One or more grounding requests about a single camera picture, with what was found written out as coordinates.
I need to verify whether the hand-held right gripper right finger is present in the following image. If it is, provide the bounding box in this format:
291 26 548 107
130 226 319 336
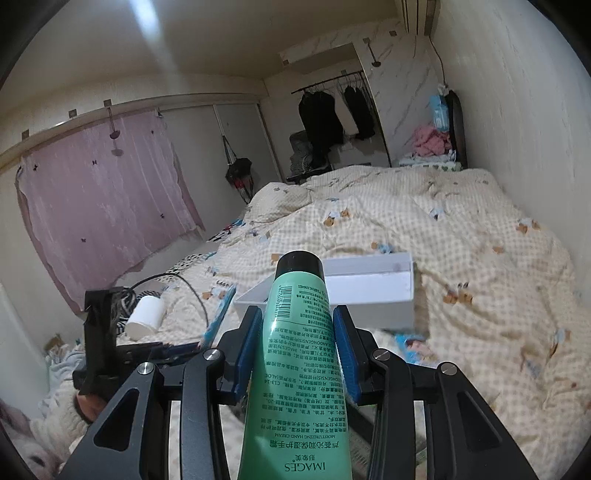
332 305 541 480

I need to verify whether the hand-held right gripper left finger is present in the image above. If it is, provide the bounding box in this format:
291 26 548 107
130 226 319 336
55 305 266 480

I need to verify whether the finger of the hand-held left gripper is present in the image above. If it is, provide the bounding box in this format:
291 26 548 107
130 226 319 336
119 340 204 355
121 353 204 371

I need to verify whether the blue cartoon snack packet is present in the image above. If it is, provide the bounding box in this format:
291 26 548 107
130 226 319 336
196 285 237 352

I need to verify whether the green hand cream tube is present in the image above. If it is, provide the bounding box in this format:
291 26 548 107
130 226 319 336
236 250 352 480

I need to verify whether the white shallow box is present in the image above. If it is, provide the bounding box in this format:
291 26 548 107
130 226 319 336
233 251 416 330

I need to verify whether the person's left hand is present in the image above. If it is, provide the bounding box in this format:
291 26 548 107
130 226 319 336
73 392 109 425

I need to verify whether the white cylindrical bottle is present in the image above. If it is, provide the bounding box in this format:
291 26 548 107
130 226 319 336
126 295 167 341

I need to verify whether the black white striped cloth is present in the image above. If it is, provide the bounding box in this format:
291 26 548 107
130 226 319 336
111 288 139 334

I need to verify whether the light blue cloth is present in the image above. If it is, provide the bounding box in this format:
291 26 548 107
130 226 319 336
44 346 86 407

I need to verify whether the black white patterned sheet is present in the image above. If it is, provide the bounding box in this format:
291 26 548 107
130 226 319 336
115 217 259 296

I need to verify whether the pink curtain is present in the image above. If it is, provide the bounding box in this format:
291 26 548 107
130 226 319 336
16 108 206 317

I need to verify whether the checked bear print blanket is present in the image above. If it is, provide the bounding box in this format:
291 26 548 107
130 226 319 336
41 167 583 480

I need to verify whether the black hanging bag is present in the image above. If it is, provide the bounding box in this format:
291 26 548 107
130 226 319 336
222 136 254 195

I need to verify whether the heart print pillow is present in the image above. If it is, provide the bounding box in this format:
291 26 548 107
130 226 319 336
398 154 465 172

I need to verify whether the grey chair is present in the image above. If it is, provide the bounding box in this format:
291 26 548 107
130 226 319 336
288 131 333 182

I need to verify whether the pink clothes pile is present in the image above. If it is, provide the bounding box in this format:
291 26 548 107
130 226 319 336
412 124 451 158

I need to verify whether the long black coat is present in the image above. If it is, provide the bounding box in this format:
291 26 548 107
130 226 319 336
298 90 345 148

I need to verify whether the black headboard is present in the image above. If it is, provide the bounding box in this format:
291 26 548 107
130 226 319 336
445 90 469 169

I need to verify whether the blue tissue pack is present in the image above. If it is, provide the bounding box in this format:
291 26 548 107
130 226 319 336
428 95 450 132

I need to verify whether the black clothes rack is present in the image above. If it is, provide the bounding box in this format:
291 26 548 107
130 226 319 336
291 69 393 169

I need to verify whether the white air conditioner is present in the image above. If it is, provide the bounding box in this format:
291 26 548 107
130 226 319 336
399 0 444 35

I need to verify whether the black cable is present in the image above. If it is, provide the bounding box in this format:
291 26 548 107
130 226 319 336
122 273 208 319

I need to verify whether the air conditioner power cable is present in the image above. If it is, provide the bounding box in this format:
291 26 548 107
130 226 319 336
429 34 451 93

